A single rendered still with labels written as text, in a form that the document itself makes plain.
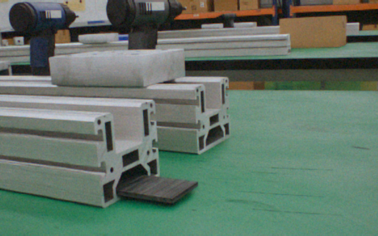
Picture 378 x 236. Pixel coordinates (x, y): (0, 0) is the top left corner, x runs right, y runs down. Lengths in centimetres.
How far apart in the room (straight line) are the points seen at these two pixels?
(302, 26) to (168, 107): 198
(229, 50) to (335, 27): 60
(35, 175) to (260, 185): 22
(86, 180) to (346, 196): 24
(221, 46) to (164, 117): 158
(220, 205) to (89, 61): 31
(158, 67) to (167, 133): 9
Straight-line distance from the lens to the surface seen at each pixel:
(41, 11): 98
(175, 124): 62
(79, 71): 68
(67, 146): 46
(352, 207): 45
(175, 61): 69
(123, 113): 50
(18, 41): 622
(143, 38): 87
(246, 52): 215
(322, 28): 253
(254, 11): 1019
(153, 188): 47
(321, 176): 52
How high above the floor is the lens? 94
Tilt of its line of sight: 11 degrees down
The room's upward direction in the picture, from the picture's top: 3 degrees counter-clockwise
